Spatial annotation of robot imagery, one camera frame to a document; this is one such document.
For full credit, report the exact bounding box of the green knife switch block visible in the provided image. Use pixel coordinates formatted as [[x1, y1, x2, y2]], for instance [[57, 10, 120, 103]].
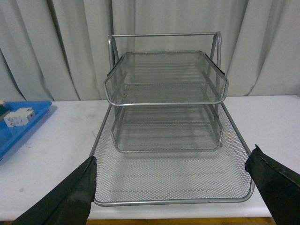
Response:
[[0, 100, 10, 121]]

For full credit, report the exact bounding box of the white circuit breaker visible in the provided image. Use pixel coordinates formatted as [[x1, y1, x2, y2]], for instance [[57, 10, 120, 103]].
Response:
[[4, 107, 36, 127]]

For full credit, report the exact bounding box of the blue plastic tray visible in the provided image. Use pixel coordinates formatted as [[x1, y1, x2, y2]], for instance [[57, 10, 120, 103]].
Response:
[[0, 101, 52, 159]]

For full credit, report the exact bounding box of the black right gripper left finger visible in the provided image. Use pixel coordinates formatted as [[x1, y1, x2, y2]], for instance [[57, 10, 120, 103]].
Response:
[[12, 156, 97, 225]]

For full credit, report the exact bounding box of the grey curtain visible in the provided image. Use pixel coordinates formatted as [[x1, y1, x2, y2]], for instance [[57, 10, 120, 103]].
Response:
[[0, 0, 300, 101]]

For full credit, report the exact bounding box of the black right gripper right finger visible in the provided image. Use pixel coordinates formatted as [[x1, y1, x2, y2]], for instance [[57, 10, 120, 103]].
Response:
[[245, 146, 300, 225]]

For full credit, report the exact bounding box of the silver mesh tiered rack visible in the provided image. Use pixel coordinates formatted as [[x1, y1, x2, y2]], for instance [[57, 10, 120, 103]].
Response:
[[91, 32, 255, 206]]

